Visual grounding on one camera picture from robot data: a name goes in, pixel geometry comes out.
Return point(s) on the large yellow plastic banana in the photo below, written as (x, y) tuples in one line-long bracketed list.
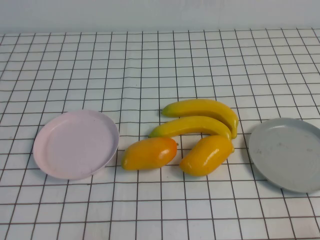
[(200, 107)]

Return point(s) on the yellow-orange mango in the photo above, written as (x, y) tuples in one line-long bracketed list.
[(205, 156)]

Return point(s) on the pink round plate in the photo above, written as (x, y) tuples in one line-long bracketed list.
[(75, 145)]

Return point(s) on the orange mango with red blush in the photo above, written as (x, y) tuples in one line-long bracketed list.
[(147, 153)]

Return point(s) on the grey round plate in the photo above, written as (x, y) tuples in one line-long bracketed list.
[(287, 155)]

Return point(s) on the smaller yellow plastic banana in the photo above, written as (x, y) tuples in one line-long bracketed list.
[(190, 125)]

